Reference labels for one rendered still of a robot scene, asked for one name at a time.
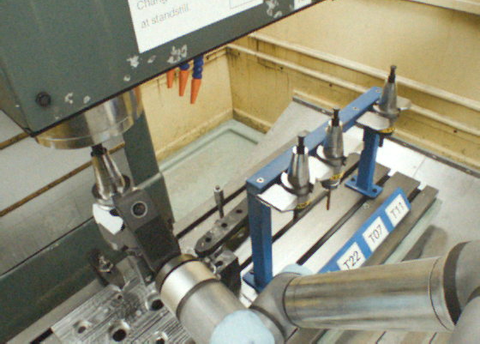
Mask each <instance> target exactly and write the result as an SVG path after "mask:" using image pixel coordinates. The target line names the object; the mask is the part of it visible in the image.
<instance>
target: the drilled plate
mask: <svg viewBox="0 0 480 344"><path fill-rule="evenodd" d="M123 275H124V277H125V281H126V284H127V283H128V282H129V283H130V284H128V285H127V286H123V287H121V288H120V289H118V290H117V288H115V287H112V286H111V284H110V285H108V286H107V287H105V288H103V289H102V290H101V291H100V292H98V293H97V294H95V295H94V296H93V297H92V298H90V299H89V300H87V301H86V302H85V303H84V304H83V305H80V306H79V307H77V308H76V309H75V310H74V311H72V312H70V313H69V314H68V315H67V316H66V317H65V318H63V319H62V320H60V321H59V322H57V323H56V324H55V325H53V326H51V330H52V331H53V333H54V334H55V335H56V336H57V338H58V339H59V340H60V342H61V343H62V344H109V343H110V344H111V343H112V344H124V343H125V344H146V343H147V344H196V342H195V341H194V340H193V339H192V338H191V337H190V335H189V334H188V332H187V330H186V329H185V328H184V327H183V326H182V324H181V323H180V322H179V321H178V320H177V319H176V318H175V317H174V315H173V314H172V313H171V311H169V310H168V309H167V307H165V305H164V303H163V302H162V300H161V298H160V295H159V294H158V293H157V292H156V291H154V290H155V287H154V283H155V282H153V283H152V284H150V285H149V286H148V287H145V285H144V284H143V283H142V281H141V280H140V279H139V277H138V276H137V275H136V273H135V272H134V271H133V269H129V270H128V271H127V272H126V273H125V274H123ZM123 289H124V290H123ZM122 299H123V300H122ZM144 300H145V301H144ZM113 302H114V303H113ZM110 307H112V308H114V309H113V310H112V308H110ZM143 307H144V308H143ZM120 308H122V309H120ZM158 308H161V309H159V310H158V311H157V309H158ZM162 308H164V309H162ZM90 310H91V311H90ZM148 310H150V311H148ZM155 311H156V312H155ZM130 315H131V316H130ZM112 318H113V319H114V320H113V319H112ZM121 318H122V319H121ZM82 319H83V320H82ZM115 319H116V320H117V319H118V321H116V320H115ZM123 319H124V321H123V322H122V321H119V320H123ZM84 320H85V321H84ZM91 320H92V321H91ZM86 321H87V322H90V323H91V324H92V326H89V325H88V324H87V322H86ZM128 321H129V322H130V323H131V325H130V324H128ZM113 322H114V323H113ZM159 323H160V324H159ZM71 324H72V325H73V326H72V325H71ZM109 324H111V325H110V327H109ZM107 326H108V327H107ZM130 326H131V328H130ZM70 327H71V328H70ZM88 327H89V328H88ZM131 329H133V330H131ZM71 330H73V331H74V332H70V331H71ZM105 330H106V331H107V332H106V331H105ZM130 330H131V331H133V333H132V334H131V335H128V334H130V333H131V331H130ZM157 330H159V331H158V332H157ZM155 331H156V332H155ZM84 332H85V334H84ZM105 332H106V334H105ZM72 333H74V334H72ZM169 333H170V334H169ZM79 334H80V335H79ZM106 335H108V336H106ZM103 336H104V337H103ZM128 336H129V337H128ZM130 336H131V337H130ZM122 338H124V339H123V341H121V342H120V340H122ZM125 338H126V339H125ZM106 339H107V340H106ZM128 339H129V340H128ZM150 339H152V340H151V341H150ZM124 340H126V341H124ZM141 341H142V342H141ZM118 342H119V343H118ZM150 342H151V343H150Z"/></svg>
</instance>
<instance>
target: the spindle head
mask: <svg viewBox="0 0 480 344"><path fill-rule="evenodd" d="M294 1H295V0H262V3H259V4H257V5H255V6H253V7H251V8H248V9H245V10H243V11H241V12H238V13H234V14H233V15H229V16H227V17H225V18H223V19H221V20H218V21H215V22H213V23H211V24H208V25H206V26H205V27H202V28H199V29H197V30H195V31H192V32H188V33H185V34H183V35H180V36H178V37H176V38H175V39H171V40H169V41H167V42H165V43H163V44H160V45H157V46H155V47H153V48H150V49H149V50H147V51H144V52H140V50H139V46H138V44H137V40H136V32H135V27H134V23H133V20H132V16H131V9H130V6H129V0H0V109H1V110H2V112H3V113H5V114H7V115H8V117H9V118H10V119H11V120H13V122H14V123H15V124H17V125H19V126H20V128H21V129H22V130H23V131H25V132H26V133H27V135H28V136H30V137H31V138H33V137H36V136H39V135H42V134H43V133H45V132H46V131H48V130H51V129H53V128H55V127H57V126H58V125H60V124H62V123H65V122H67V121H69V120H70V119H72V118H74V117H77V116H79V115H81V114H82V113H84V112H86V111H89V110H91V109H93V108H94V107H96V106H99V105H101V104H103V103H105V102H106V101H108V100H111V99H114V98H116V97H117V96H118V95H120V94H123V93H126V92H128V91H129V90H131V89H133V88H136V87H138V86H140V85H141V84H143V83H145V82H147V81H151V80H152V79H154V78H156V77H158V76H160V75H164V74H166V73H168V72H170V71H172V70H174V69H177V68H179V67H181V66H183V65H185V64H186V63H190V62H192V61H194V60H196V59H197V58H198V57H202V56H204V55H206V54H208V53H209V52H211V51H215V50H217V49H219V48H220V47H222V46H224V45H228V44H230V43H232V42H234V41H236V40H239V39H241V38H243V37H245V36H247V35H249V34H252V33H254V32H256V31H258V30H260V29H262V28H264V27H268V26H270V25H272V24H274V23H276V22H278V21H281V20H283V19H285V18H286V17H288V16H289V17H290V16H292V15H295V14H296V13H298V12H301V11H303V10H305V9H306V8H310V7H313V6H315V5H316V4H318V3H321V2H323V1H326V0H322V1H318V0H311V2H310V3H309V4H306V5H305V6H303V7H300V8H297V9H294Z"/></svg>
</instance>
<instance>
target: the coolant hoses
mask: <svg viewBox="0 0 480 344"><path fill-rule="evenodd" d="M203 58H204V56H202V57H198V58H197V59H196V60H194V62H193V64H194V68H193V73H192V76H191V77H192V80H191V81H190V104H192V105H193V104H194V103H195V100H196V96H197V94H198V92H199V89H200V86H201V78H202V73H201V72H202V71H203V67H202V66H203V64H204V63H203V60H202V59H203ZM189 68H190V65H189V63H186V64H185V65H183V66H181V67H179V69H180V71H179V72H178V74H179V97H180V96H184V93H185V89H186V86H187V83H188V79H189V74H190V73H189V71H188V69H189ZM174 74H175V70H172V71H170V72H168V73H166V82H167V88H172V83H173V79H174Z"/></svg>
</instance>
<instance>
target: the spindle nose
mask: <svg viewBox="0 0 480 344"><path fill-rule="evenodd" d="M141 98H142V93H141V87H140V86H138V87H136V88H133V89H131V90H129V91H128V92H126V93H123V94H120V95H118V96H117V97H116V98H114V99H111V100H108V101H106V102H105V103H103V104H101V105H99V106H96V107H94V108H93V109H91V110H89V111H86V112H84V113H82V114H81V115H79V116H77V117H74V118H72V119H70V120H69V121H67V122H65V123H62V124H60V125H58V126H57V127H55V128H53V129H51V130H48V131H46V132H45V133H43V134H42V135H39V136H36V137H34V138H33V139H34V140H35V141H36V142H37V143H39V144H40V145H42V146H44V147H47V148H53V149H58V150H76V149H83V148H90V147H93V146H96V145H99V144H102V143H104V142H108V141H109V140H111V139H113V138H115V137H117V136H120V135H121V134H122V133H123V132H125V131H126V130H128V128H129V127H130V126H132V125H133V124H134V122H135V121H136V120H137V119H138V118H139V116H140V115H141V113H142V109H143V103H142V99H141Z"/></svg>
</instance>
